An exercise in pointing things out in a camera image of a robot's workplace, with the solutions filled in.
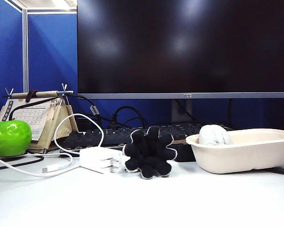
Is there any aluminium partition frame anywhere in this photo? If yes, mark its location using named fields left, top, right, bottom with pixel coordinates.
left=4, top=0, right=78, bottom=93

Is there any white power adapter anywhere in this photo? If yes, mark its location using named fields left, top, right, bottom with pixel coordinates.
left=79, top=146, right=124, bottom=175

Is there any beige canvas desk calendar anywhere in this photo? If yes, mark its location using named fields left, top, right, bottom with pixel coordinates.
left=0, top=83, right=79, bottom=154

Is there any black mechanical keyboard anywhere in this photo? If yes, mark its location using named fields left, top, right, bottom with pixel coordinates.
left=59, top=122, right=232, bottom=152

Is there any beige pulp bowl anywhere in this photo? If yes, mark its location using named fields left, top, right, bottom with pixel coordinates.
left=186, top=128, right=284, bottom=175

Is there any thick black cable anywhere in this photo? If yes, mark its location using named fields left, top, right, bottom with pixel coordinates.
left=0, top=154, right=44, bottom=171

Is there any grey plush ball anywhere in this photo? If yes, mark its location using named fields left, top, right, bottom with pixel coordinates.
left=198, top=124, right=234, bottom=146

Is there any green plastic apple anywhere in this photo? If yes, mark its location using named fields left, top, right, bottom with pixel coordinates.
left=0, top=120, right=33, bottom=157

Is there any black cable with ferrite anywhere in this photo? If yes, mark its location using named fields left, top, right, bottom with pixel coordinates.
left=9, top=94, right=102, bottom=123

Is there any grey monitor stand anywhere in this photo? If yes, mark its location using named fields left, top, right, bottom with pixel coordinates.
left=171, top=98, right=194, bottom=123

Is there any grey and black octopus plush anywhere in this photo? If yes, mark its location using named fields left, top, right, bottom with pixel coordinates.
left=122, top=126, right=178, bottom=180

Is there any black computer monitor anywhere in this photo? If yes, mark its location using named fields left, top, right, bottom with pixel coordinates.
left=77, top=0, right=284, bottom=99

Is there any looped black power cable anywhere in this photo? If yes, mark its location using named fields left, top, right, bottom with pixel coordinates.
left=108, top=106, right=148, bottom=130

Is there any white USB cable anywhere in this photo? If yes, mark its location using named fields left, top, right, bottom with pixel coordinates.
left=0, top=113, right=104, bottom=178

